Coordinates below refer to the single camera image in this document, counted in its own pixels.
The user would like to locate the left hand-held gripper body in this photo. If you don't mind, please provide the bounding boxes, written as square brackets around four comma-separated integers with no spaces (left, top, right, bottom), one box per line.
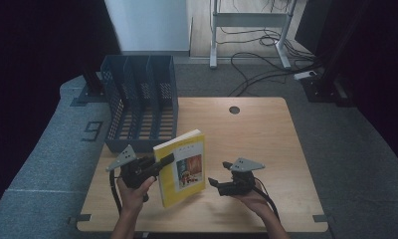
[104,143,159,190]

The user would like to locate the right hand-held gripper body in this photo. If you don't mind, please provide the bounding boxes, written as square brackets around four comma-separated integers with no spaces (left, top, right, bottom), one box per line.
[216,156,267,197]

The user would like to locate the yellow book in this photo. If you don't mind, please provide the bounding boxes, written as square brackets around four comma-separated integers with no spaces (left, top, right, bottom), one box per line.
[152,128,208,209]

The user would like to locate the person's left hand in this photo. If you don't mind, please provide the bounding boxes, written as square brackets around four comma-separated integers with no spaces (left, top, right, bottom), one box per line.
[115,174,157,215]

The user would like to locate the person's right hand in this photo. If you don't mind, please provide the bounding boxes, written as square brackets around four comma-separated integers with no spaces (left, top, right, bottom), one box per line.
[230,187,272,218]

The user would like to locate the dark blue file rack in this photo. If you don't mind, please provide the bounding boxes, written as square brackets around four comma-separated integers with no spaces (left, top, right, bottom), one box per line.
[99,54,180,154]

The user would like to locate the black metal stand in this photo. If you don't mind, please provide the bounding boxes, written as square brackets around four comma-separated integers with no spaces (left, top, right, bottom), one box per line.
[76,56,107,105]
[300,0,370,108]

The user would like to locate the white power strip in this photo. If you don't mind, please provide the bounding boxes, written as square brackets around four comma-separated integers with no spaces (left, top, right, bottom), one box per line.
[293,70,317,82]

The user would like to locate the white panel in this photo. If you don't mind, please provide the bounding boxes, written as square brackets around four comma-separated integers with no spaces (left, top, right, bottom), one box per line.
[102,0,192,58]

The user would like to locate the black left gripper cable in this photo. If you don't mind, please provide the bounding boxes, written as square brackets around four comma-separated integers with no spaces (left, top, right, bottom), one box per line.
[108,169,124,214]

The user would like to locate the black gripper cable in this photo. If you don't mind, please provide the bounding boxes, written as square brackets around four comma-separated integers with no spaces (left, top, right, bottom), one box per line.
[108,169,124,214]
[252,177,282,223]

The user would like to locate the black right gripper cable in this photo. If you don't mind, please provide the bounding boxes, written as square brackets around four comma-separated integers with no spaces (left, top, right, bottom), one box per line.
[252,177,282,223]

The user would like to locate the black floor cables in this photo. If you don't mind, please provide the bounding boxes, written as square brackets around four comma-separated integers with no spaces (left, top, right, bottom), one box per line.
[216,0,322,98]

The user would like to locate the white desk frame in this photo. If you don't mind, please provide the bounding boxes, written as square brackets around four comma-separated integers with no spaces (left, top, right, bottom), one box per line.
[209,0,299,70]

